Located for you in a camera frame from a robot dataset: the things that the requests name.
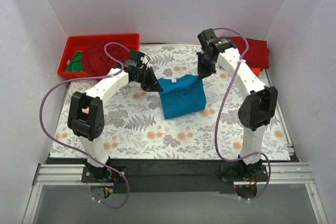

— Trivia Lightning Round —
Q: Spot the teal blue t-shirt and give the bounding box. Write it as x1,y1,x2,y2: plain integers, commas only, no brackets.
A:
158,74,206,120

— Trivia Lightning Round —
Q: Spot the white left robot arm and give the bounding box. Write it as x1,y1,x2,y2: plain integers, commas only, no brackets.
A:
67,50,163,168

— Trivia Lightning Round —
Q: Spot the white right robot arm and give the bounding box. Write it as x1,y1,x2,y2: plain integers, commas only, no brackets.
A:
197,28,278,168

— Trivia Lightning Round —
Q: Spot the crumpled dark red t-shirt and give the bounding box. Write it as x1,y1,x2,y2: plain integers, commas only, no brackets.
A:
81,43,129,77

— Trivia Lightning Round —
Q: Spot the folded dark red t-shirt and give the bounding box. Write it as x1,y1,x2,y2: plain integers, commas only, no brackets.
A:
231,36,270,69

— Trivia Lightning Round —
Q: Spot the folded orange t-shirt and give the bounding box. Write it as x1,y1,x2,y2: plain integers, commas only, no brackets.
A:
250,67,262,77

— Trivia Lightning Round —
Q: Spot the green t-shirt in bin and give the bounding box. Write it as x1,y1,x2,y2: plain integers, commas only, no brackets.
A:
65,50,85,72

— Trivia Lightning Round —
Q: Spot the red plastic bin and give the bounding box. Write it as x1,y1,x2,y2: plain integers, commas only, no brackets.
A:
57,33,140,79

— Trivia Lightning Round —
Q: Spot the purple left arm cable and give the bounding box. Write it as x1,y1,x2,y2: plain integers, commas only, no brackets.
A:
39,42,150,209

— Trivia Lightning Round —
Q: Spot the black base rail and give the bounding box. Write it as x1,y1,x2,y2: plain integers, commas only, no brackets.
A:
46,158,296,197

